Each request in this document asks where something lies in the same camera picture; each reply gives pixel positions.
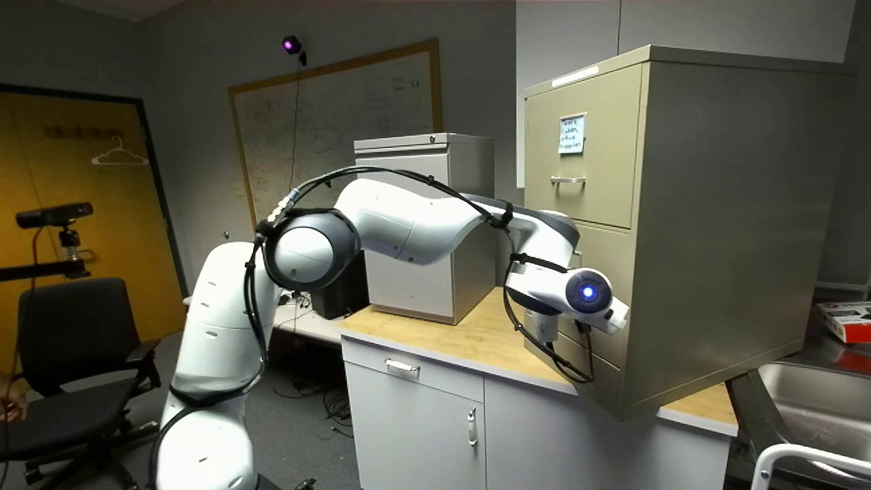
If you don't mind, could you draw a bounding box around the grey lateral file cabinet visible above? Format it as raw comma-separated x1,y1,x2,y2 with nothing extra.
351,130,501,328

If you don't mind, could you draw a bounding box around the silver cabinet drawer pull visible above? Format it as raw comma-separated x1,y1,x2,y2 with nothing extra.
382,356,426,383

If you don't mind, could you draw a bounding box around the white side desk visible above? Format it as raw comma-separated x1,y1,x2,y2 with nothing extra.
271,298,350,348

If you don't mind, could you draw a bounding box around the wood framed whiteboard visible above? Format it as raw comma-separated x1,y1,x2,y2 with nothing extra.
227,35,449,232

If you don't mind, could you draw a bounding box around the white paper label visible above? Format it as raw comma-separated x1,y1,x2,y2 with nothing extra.
555,111,592,157

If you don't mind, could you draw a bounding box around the beige cabinet lower drawer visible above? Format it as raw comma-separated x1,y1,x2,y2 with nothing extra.
541,216,639,377

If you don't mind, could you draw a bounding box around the beige cabinet drawer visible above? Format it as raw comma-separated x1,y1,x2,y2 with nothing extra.
524,62,652,232
541,216,639,377

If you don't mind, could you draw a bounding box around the white base cabinet wood top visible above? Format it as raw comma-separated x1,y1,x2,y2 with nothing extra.
339,285,744,490

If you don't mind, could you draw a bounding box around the silver cabinet door pull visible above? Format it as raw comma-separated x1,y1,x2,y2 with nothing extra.
462,402,482,456

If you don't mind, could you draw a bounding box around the beige cabinet upper drawer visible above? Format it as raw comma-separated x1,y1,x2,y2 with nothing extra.
524,62,652,232

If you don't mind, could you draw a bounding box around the purple lit webcam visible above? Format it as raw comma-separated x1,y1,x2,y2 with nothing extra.
277,32,313,69

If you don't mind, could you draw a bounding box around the beige metal filing cabinet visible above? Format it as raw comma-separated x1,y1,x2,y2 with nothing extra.
521,44,859,422

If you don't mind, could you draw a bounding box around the yellow door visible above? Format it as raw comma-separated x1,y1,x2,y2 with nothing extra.
0,81,192,377

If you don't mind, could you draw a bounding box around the black padded office chair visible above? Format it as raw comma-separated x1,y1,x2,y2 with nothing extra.
0,276,164,490

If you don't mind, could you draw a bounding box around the steel sink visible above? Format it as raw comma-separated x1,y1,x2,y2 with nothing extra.
755,359,871,477

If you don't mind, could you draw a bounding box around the red box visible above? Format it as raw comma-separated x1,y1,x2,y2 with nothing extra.
814,300,871,348

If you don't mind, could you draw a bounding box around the metal drawer handle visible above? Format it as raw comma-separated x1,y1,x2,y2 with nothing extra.
547,172,592,198

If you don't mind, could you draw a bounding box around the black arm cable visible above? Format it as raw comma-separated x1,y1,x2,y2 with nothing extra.
241,164,600,387

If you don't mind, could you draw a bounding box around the wire clothes hanger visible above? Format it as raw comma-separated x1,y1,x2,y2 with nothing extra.
87,140,154,172

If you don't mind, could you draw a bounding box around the black stereo camera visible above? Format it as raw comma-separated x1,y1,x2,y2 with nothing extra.
13,198,99,232

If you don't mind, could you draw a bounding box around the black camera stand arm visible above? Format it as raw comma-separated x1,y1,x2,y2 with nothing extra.
0,227,95,285

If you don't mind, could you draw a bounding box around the white tube frame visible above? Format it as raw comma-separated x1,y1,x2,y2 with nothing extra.
748,439,871,490

